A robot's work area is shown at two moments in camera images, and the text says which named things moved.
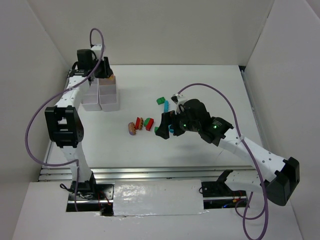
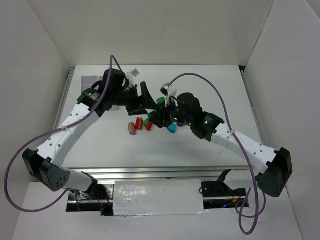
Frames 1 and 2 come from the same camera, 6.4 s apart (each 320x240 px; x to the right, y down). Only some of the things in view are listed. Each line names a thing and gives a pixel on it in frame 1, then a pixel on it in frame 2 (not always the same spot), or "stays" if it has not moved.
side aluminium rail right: x=252 y=108 stays
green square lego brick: x=161 y=100 stays
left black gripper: x=104 y=70 -> x=135 y=99
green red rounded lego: x=148 y=123 stays
